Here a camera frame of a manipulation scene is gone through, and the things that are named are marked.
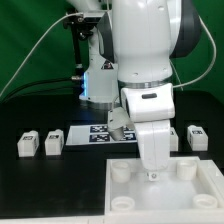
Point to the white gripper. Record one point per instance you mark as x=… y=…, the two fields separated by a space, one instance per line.
x=150 y=111

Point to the white square table top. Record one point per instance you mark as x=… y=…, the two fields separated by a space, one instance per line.
x=189 y=191

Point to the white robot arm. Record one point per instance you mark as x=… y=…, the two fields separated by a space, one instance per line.
x=130 y=71

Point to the tag sheet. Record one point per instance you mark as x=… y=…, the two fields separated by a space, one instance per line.
x=88 y=135

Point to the grey camera on mount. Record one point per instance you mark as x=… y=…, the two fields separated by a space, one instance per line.
x=92 y=17

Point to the black camera stand pole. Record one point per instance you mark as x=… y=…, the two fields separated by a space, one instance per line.
x=80 y=31

